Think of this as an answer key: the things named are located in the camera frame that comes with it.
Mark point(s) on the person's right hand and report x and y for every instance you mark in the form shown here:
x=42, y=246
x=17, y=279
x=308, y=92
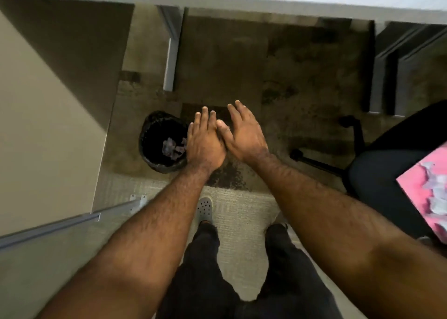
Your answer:
x=246, y=140

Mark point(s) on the person's left hand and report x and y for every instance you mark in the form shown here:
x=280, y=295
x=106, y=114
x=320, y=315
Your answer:
x=204, y=147

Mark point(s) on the black mesh office chair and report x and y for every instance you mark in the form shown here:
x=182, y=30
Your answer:
x=377, y=186

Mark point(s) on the pink paper folder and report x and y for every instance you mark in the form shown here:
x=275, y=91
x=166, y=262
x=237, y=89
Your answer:
x=412, y=189

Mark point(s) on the person's left forearm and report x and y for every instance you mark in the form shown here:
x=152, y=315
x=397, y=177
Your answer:
x=146, y=245

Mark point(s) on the person's right forearm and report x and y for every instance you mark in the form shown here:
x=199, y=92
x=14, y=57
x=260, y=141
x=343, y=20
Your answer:
x=342, y=235

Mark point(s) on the black trash bin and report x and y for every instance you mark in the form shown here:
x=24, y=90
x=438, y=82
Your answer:
x=153, y=137

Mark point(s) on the grey perforated clog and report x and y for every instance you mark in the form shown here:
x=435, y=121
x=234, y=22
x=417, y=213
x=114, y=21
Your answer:
x=205, y=208
x=281, y=221

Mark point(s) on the black trousers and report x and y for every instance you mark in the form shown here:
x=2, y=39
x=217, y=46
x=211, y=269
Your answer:
x=202, y=277

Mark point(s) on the white office desk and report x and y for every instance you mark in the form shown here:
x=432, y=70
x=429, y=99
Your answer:
x=42, y=126

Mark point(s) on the grey metal rail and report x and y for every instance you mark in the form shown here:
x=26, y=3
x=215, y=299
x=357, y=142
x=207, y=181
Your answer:
x=52, y=227

